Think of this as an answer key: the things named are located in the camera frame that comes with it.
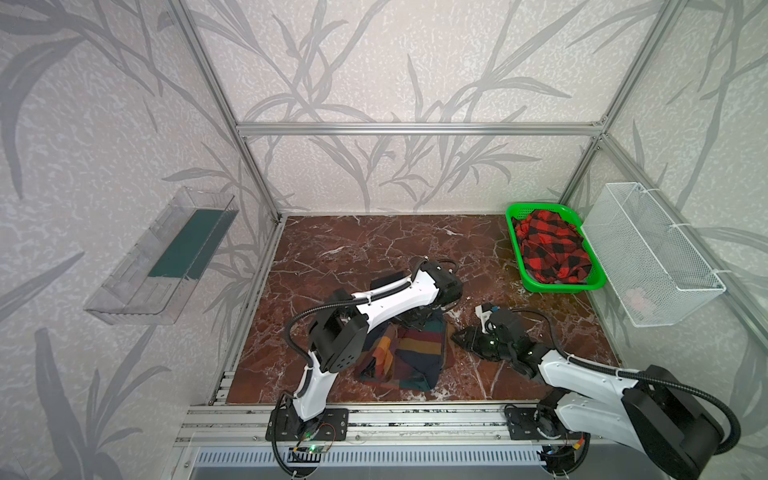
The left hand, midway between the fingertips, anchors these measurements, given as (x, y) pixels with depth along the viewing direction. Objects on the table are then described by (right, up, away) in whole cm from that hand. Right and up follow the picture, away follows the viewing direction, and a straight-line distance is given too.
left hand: (401, 318), depth 82 cm
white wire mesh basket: (+54, +14, -20) cm, 59 cm away
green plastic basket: (+62, +10, +11) cm, 64 cm away
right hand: (+15, -4, +3) cm, 16 cm away
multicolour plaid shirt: (+2, -12, +1) cm, 12 cm away
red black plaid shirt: (+51, +19, +19) cm, 58 cm away
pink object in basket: (+59, +7, -9) cm, 60 cm away
